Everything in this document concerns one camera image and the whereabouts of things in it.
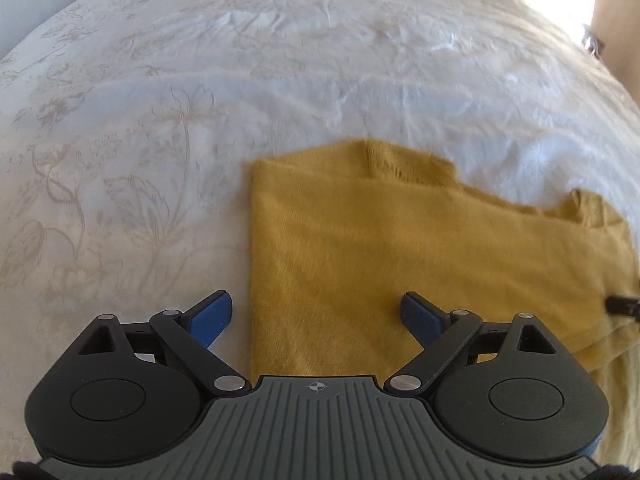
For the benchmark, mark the yellow knit sweater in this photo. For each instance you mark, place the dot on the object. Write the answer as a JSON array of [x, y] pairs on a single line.
[[375, 240]]

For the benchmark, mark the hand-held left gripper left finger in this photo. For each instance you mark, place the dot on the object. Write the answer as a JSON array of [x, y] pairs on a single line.
[[216, 316]]

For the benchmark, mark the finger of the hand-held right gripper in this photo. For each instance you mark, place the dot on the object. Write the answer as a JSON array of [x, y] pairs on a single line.
[[625, 305]]

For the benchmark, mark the white floral bedspread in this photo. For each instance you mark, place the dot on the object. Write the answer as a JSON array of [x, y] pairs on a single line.
[[300, 60]]

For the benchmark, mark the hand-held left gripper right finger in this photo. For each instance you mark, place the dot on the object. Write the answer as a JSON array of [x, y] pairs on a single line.
[[419, 319]]

